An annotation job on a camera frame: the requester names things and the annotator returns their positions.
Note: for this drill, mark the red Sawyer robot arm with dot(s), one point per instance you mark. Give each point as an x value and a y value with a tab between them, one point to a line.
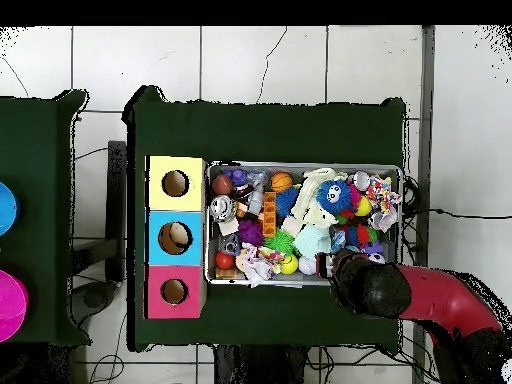
440	300

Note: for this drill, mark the clear mesh bin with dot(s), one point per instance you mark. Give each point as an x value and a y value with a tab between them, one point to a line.
300	164

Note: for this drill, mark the wooden box with three holes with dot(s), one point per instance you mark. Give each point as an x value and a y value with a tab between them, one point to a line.
188	196

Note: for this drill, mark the blue fuzzy ball with eyes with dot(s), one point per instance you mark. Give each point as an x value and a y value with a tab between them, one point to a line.
334	196

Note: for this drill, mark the orange plastic block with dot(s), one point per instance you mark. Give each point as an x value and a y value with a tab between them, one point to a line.
269	216

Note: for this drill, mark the blue spiky ball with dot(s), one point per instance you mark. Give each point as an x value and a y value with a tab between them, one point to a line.
286	202

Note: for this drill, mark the purple spiky toy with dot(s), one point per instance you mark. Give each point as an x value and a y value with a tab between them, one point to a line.
250	232

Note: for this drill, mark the orange basketball toy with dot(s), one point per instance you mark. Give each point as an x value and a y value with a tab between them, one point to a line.
281	182

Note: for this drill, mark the silver drink can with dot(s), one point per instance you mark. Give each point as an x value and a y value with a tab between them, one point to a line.
222	208

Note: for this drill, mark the brown football toy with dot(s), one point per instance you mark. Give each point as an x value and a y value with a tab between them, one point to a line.
222	184

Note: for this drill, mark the dark green tablecloth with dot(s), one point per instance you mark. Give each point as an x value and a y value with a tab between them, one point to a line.
36	140
260	132

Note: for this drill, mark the magenta bowl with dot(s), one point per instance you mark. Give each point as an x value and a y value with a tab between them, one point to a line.
12	304

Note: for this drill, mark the blue bowl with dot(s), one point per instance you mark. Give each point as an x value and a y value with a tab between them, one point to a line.
7	208

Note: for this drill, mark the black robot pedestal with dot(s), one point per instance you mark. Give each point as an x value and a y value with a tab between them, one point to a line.
260	368

